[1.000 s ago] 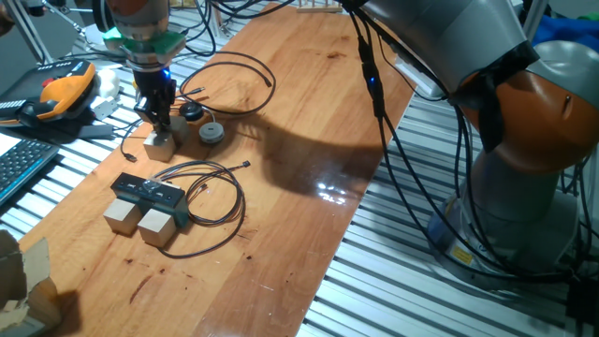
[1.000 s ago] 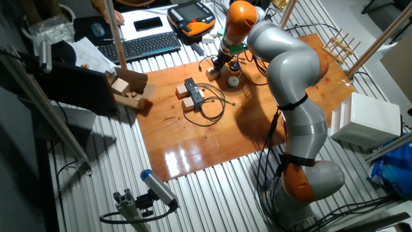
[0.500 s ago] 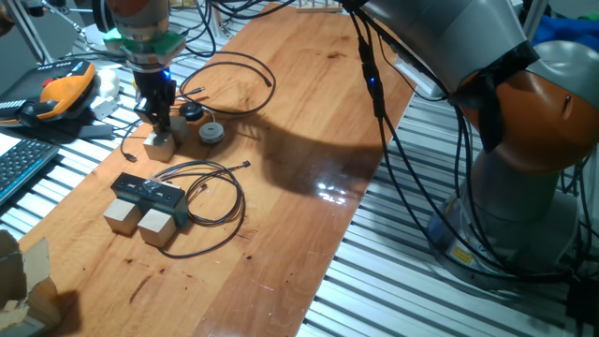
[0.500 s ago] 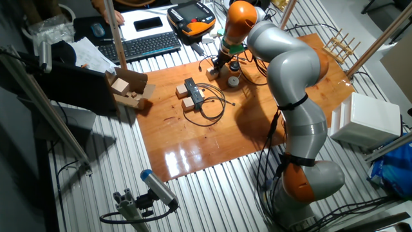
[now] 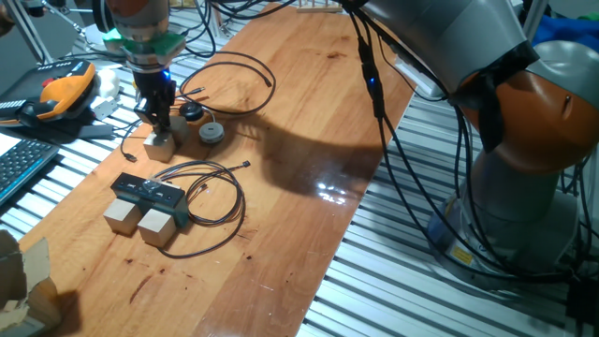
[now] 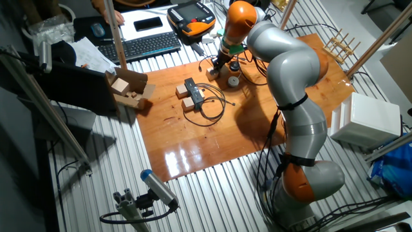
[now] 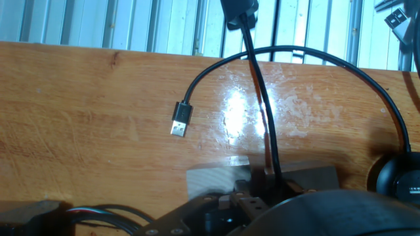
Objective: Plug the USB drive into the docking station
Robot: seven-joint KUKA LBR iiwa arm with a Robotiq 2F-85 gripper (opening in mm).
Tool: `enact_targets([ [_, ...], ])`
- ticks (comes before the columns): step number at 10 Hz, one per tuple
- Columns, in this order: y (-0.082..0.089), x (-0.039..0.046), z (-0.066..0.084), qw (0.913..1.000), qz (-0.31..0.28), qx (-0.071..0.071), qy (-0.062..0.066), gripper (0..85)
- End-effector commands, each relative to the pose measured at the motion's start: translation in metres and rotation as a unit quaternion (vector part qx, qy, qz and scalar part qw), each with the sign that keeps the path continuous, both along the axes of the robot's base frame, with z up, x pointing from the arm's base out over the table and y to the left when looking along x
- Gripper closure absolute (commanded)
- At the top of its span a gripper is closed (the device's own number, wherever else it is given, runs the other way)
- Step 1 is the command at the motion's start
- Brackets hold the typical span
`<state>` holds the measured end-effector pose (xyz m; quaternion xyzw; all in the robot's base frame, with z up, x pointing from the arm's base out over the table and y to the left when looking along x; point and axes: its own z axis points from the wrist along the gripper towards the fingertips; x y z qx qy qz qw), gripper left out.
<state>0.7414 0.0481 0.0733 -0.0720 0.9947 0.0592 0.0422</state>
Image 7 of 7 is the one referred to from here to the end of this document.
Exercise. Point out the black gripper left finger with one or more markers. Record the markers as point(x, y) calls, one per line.
point(197, 216)

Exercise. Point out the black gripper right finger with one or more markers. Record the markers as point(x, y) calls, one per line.
point(300, 189)

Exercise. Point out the black round USB hub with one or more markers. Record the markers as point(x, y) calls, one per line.
point(402, 180)

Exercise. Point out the grey USB plug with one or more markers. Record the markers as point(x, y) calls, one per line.
point(397, 23)

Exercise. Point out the wooden cube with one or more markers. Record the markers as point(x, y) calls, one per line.
point(213, 178)
point(311, 175)

